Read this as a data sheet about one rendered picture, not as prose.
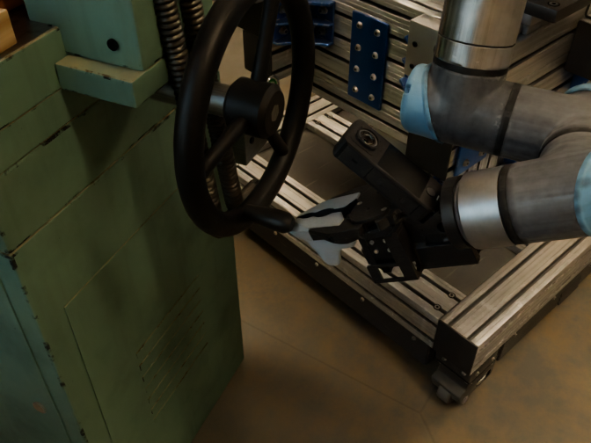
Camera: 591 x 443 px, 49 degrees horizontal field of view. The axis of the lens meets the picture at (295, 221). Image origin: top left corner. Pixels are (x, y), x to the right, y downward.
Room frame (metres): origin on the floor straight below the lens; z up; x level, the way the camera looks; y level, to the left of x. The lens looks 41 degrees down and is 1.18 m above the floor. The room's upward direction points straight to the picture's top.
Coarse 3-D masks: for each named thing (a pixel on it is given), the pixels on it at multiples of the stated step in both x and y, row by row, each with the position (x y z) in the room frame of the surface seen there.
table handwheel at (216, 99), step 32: (224, 0) 0.56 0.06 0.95; (256, 0) 0.59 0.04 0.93; (288, 0) 0.67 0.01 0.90; (224, 32) 0.54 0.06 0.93; (192, 64) 0.51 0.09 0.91; (256, 64) 0.62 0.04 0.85; (160, 96) 0.63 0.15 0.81; (192, 96) 0.49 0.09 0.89; (224, 96) 0.61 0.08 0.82; (256, 96) 0.59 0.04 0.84; (288, 96) 0.71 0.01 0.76; (192, 128) 0.48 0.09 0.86; (256, 128) 0.57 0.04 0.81; (288, 128) 0.68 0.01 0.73; (192, 160) 0.47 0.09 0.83; (288, 160) 0.66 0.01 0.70; (192, 192) 0.47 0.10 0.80; (256, 192) 0.60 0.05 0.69; (224, 224) 0.51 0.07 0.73
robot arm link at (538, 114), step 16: (528, 96) 0.55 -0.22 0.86; (544, 96) 0.55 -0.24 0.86; (560, 96) 0.55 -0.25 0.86; (576, 96) 0.55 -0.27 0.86; (512, 112) 0.54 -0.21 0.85; (528, 112) 0.53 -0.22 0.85; (544, 112) 0.53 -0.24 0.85; (560, 112) 0.53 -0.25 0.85; (576, 112) 0.52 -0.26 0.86; (512, 128) 0.53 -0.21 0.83; (528, 128) 0.52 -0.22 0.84; (544, 128) 0.52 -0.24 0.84; (560, 128) 0.50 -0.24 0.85; (576, 128) 0.49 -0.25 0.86; (512, 144) 0.52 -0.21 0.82; (528, 144) 0.52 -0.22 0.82; (544, 144) 0.50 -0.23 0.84
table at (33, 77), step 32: (32, 32) 0.60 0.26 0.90; (0, 64) 0.54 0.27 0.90; (32, 64) 0.57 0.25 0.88; (64, 64) 0.59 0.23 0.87; (96, 64) 0.59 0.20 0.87; (160, 64) 0.60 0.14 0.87; (0, 96) 0.53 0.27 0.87; (32, 96) 0.56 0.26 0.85; (96, 96) 0.57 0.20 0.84; (128, 96) 0.55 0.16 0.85; (0, 128) 0.52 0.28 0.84
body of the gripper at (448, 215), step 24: (360, 216) 0.49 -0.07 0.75; (384, 216) 0.48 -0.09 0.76; (408, 216) 0.48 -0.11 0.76; (432, 216) 0.47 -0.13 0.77; (360, 240) 0.49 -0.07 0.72; (384, 240) 0.47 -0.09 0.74; (408, 240) 0.48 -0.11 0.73; (432, 240) 0.47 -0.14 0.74; (456, 240) 0.44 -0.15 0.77; (384, 264) 0.47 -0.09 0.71; (408, 264) 0.46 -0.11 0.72; (432, 264) 0.47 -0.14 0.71; (456, 264) 0.46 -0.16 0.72
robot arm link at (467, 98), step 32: (448, 0) 0.60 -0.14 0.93; (480, 0) 0.57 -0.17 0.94; (512, 0) 0.57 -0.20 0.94; (448, 32) 0.58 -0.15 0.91; (480, 32) 0.57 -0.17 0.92; (512, 32) 0.57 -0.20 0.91; (448, 64) 0.57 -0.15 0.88; (480, 64) 0.56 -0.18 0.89; (416, 96) 0.57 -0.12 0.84; (448, 96) 0.56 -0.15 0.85; (480, 96) 0.55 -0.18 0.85; (512, 96) 0.55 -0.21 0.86; (416, 128) 0.57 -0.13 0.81; (448, 128) 0.55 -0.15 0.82; (480, 128) 0.54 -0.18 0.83
